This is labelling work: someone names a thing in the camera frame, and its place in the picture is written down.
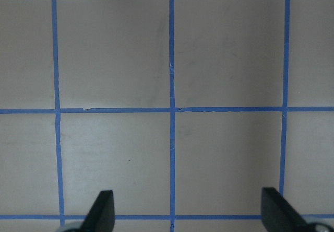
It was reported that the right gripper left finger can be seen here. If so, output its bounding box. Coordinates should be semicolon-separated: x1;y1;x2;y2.
80;190;115;232

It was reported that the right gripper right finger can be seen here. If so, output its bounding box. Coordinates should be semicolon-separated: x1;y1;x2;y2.
260;187;308;232

